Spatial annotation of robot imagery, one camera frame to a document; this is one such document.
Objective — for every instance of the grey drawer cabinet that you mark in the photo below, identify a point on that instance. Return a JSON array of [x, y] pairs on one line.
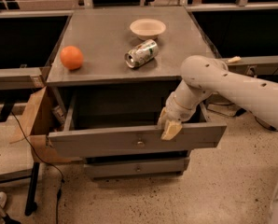
[[104, 36]]

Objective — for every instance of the black table leg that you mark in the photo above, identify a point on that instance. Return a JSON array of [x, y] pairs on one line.
[[31, 205]]

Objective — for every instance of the brown cardboard box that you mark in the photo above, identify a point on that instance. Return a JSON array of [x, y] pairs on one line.
[[36, 122]]

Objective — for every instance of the small cream foam piece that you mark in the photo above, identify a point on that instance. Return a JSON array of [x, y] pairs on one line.
[[234, 59]]

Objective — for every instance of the crushed green soda can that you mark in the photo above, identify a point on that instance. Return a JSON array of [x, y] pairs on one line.
[[141, 54]]

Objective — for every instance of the grey bottom drawer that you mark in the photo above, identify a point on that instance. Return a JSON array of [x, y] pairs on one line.
[[137, 168]]

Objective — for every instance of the grey top drawer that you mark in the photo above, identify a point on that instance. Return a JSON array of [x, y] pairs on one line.
[[113, 122]]

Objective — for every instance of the orange fruit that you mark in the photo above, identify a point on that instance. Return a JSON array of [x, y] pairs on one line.
[[71, 57]]

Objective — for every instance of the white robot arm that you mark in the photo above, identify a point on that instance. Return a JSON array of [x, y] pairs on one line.
[[236, 183]]

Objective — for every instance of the black tripod leg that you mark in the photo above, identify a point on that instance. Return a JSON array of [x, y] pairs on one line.
[[0, 212]]

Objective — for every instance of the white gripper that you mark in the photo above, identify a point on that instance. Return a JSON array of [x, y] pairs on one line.
[[180, 111]]

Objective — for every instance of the grey drawer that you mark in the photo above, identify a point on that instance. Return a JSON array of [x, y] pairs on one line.
[[137, 168], [113, 122]]

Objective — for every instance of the white paper bowl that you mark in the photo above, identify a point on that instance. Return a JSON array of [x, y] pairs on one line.
[[146, 29]]

